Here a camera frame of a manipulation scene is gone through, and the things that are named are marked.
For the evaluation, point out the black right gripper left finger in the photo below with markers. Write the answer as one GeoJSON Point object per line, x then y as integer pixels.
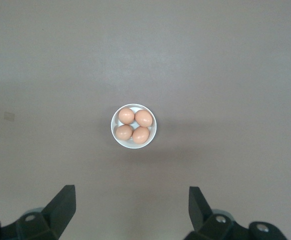
{"type": "Point", "coordinates": [55, 217]}

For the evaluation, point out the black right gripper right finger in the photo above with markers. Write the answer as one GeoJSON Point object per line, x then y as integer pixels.
{"type": "Point", "coordinates": [203, 222]}

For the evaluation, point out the brown egg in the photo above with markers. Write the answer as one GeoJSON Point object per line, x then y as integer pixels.
{"type": "Point", "coordinates": [143, 118]}
{"type": "Point", "coordinates": [126, 115]}
{"type": "Point", "coordinates": [124, 132]}
{"type": "Point", "coordinates": [140, 135]}

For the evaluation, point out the white bowl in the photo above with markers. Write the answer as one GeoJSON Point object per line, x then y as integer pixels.
{"type": "Point", "coordinates": [130, 143]}

